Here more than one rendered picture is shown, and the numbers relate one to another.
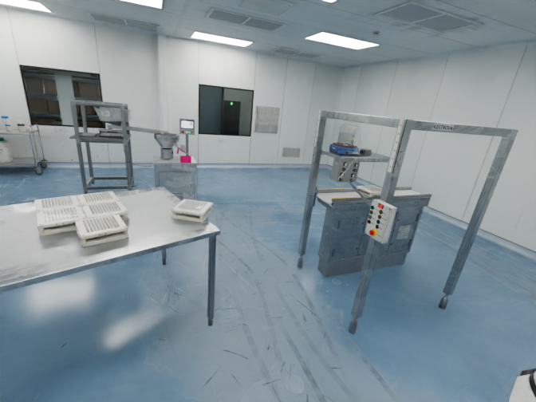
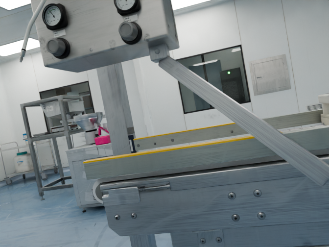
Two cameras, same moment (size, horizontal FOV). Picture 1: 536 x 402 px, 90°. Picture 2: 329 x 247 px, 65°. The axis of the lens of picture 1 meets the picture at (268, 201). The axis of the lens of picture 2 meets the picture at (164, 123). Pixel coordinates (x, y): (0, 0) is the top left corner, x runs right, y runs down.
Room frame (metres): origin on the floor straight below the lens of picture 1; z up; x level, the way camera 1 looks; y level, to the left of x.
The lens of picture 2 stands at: (2.11, -1.01, 1.02)
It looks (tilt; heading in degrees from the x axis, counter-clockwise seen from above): 3 degrees down; 36
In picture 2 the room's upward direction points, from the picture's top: 11 degrees counter-clockwise
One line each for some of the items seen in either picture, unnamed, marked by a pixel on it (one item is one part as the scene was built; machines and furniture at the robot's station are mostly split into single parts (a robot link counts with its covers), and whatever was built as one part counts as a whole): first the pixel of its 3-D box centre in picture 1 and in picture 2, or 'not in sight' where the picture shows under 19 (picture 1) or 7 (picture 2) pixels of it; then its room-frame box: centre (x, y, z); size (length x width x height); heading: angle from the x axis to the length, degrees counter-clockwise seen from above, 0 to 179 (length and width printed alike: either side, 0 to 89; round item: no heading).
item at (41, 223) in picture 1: (61, 216); not in sight; (1.55, 1.32, 0.93); 0.25 x 0.24 x 0.02; 42
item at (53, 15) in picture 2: not in sight; (54, 16); (2.37, -0.64, 1.20); 0.04 x 0.01 x 0.04; 113
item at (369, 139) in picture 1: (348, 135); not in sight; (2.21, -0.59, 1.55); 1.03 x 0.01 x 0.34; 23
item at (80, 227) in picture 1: (101, 225); not in sight; (1.48, 1.02, 0.93); 0.25 x 0.24 x 0.02; 42
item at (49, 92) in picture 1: (65, 99); (68, 110); (5.78, 4.37, 1.43); 1.32 x 0.01 x 1.11; 113
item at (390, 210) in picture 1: (380, 221); not in sight; (1.70, -0.78, 1.05); 0.17 x 0.06 x 0.26; 23
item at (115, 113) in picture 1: (124, 151); (70, 145); (4.39, 2.46, 0.75); 1.43 x 1.06 x 1.50; 113
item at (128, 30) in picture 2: not in sight; (128, 28); (2.41, -0.76, 1.15); 0.03 x 0.03 x 0.04; 23
